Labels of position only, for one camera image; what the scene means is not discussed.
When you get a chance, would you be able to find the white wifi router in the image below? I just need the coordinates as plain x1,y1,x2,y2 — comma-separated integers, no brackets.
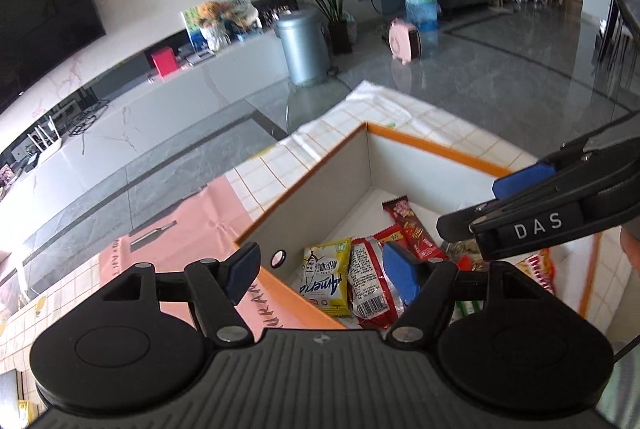
27,116,63,162

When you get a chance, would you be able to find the teddy bear toy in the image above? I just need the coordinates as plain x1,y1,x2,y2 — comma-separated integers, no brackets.
196,1,221,28

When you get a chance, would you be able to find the pink piggy appliance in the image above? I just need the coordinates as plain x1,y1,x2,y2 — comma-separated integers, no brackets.
388,18,422,65

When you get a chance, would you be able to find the blue water bottle jug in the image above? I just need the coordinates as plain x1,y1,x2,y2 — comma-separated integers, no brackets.
405,0,438,31

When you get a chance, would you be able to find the operator right hand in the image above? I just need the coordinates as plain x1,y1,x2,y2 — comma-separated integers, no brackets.
620,227,640,273

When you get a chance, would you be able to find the checkered white tablecloth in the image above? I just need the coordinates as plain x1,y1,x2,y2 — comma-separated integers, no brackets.
0,79,626,429

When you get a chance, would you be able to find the silver trash can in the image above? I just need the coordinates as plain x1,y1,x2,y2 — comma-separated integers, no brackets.
272,7,331,85

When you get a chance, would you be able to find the clear green pastry pack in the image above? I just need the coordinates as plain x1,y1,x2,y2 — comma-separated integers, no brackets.
442,239,483,265

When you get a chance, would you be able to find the white marble tv console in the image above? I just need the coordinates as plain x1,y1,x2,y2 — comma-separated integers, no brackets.
1,31,288,251

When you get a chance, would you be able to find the green sausage snack stick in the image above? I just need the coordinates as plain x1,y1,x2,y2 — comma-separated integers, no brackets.
456,300,484,317

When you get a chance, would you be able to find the orange white cardboard box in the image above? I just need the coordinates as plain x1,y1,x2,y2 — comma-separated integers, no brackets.
234,120,604,333

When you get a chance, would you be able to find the red white snack bag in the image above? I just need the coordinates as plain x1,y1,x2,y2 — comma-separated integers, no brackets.
347,237,404,331

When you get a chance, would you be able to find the red fries snack bag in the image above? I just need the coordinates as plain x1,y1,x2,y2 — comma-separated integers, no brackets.
515,249,555,295

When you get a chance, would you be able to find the black television screen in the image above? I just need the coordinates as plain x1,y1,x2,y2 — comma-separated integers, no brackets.
0,0,105,109

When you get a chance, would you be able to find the yellow snack packet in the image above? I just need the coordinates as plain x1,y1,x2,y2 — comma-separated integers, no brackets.
297,238,352,317

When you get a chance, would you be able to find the red box on console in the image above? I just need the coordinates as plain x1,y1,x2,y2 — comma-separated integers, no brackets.
151,46,180,78

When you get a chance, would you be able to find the dark red snack bar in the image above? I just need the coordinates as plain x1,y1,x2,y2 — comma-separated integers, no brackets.
382,196,448,262

